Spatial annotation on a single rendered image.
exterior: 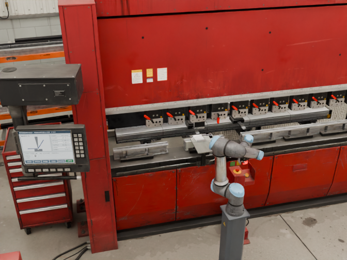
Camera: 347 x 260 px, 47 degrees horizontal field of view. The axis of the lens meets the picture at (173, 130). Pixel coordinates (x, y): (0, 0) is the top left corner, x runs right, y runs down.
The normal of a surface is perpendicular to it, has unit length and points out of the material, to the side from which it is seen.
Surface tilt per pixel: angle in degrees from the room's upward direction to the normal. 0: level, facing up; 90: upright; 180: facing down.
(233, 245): 90
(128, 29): 90
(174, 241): 0
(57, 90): 90
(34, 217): 90
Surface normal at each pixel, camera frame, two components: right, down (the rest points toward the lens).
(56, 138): 0.04, 0.48
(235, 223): 0.31, 0.46
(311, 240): 0.00, -0.88
